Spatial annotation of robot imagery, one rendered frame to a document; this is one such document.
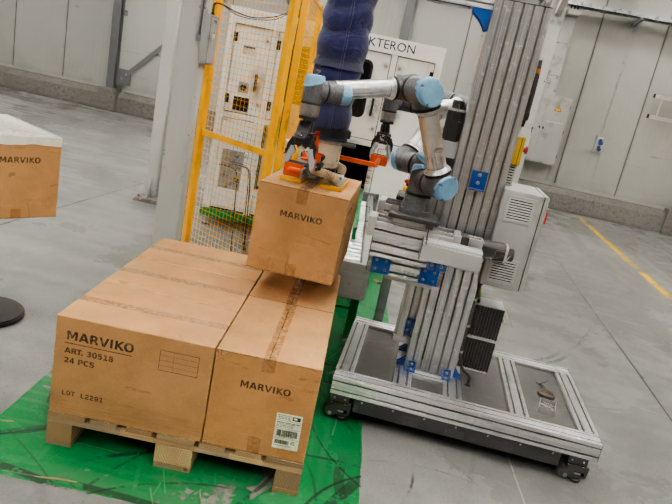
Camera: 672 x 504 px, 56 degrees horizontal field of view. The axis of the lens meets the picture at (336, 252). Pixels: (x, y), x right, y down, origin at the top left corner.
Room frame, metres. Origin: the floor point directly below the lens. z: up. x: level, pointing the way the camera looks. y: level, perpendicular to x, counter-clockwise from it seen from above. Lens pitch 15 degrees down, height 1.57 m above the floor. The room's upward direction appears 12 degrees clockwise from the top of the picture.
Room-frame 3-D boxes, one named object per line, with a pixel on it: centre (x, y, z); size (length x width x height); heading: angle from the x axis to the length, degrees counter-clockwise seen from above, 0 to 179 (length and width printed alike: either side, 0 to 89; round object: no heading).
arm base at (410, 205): (2.88, -0.32, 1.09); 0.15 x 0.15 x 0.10
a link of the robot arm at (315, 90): (2.43, 0.20, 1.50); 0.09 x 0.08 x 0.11; 119
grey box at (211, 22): (4.13, 1.05, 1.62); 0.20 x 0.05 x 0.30; 179
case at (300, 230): (3.01, 0.16, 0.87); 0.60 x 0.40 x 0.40; 176
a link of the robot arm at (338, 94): (2.50, 0.13, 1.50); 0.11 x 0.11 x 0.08; 29
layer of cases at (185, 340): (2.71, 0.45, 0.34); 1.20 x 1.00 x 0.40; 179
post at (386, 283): (3.95, -0.36, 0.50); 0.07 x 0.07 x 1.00; 89
